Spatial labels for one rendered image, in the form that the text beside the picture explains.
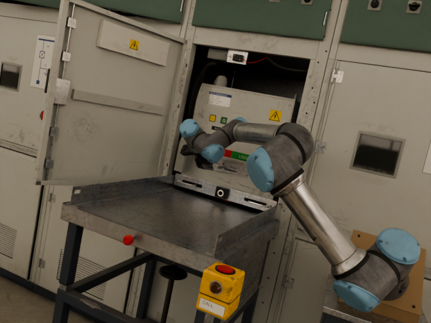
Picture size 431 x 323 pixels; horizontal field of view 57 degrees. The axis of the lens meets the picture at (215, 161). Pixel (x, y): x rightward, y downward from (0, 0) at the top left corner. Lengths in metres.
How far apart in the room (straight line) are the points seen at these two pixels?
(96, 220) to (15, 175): 1.34
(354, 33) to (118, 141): 1.12
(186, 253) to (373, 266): 0.53
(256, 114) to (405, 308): 1.00
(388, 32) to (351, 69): 0.19
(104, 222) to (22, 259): 1.39
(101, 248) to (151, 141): 0.68
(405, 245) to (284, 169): 0.40
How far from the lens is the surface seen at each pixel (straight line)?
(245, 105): 1.89
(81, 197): 1.49
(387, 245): 1.22
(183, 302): 2.10
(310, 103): 1.77
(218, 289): 0.93
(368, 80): 1.74
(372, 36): 1.77
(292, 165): 1.12
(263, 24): 1.87
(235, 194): 1.89
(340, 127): 1.72
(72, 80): 1.73
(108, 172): 1.88
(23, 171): 2.62
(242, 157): 1.88
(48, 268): 2.57
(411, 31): 1.77
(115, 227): 1.35
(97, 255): 2.30
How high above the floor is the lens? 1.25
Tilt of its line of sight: 7 degrees down
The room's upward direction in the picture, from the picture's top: 12 degrees clockwise
